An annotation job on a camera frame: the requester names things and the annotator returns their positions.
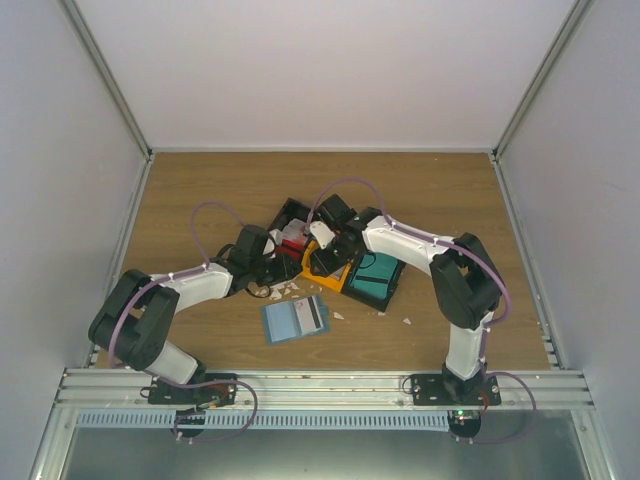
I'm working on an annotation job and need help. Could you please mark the white perforated cable duct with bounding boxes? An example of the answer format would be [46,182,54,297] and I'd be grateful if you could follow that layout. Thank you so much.
[76,409,449,432]

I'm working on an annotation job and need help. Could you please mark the blue leather card holder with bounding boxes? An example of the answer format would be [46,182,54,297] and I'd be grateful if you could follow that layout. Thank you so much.
[261,295,330,345]

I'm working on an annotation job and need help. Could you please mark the white credit card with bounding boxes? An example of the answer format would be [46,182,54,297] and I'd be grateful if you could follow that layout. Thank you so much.
[294,296,323,336]

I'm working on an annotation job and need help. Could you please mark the left aluminium frame post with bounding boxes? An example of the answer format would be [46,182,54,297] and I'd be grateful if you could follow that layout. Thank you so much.
[58,0,153,163]

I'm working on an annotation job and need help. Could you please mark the red and white card stack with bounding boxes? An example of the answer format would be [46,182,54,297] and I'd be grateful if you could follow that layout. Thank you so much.
[281,218,308,259]

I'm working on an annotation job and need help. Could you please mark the yellow bin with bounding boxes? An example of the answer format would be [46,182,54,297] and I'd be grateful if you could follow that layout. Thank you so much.
[301,240,351,293]

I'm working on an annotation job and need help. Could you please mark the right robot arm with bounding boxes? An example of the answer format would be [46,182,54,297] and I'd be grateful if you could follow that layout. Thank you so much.
[305,195,512,405]

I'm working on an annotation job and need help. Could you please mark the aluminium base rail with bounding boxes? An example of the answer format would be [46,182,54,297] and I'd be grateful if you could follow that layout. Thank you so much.
[54,369,595,411]

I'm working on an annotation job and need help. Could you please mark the black bin with teal cards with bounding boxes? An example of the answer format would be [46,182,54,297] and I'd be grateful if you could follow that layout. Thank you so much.
[341,251,405,313]

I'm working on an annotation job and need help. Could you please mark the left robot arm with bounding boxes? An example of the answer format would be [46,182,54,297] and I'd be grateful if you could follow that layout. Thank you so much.
[88,225,302,404]

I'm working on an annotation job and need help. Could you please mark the aluminium frame post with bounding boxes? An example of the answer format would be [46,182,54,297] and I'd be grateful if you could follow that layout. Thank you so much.
[58,0,153,163]
[490,0,593,163]

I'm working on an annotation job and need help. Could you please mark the teal card stack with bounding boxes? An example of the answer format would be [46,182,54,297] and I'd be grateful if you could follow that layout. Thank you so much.
[347,252,405,302]

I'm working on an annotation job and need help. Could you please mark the right aluminium frame post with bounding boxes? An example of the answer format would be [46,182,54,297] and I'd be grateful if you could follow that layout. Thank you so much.
[490,0,593,163]

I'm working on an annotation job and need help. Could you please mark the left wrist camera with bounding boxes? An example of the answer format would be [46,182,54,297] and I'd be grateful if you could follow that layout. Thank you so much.
[269,229,284,256]

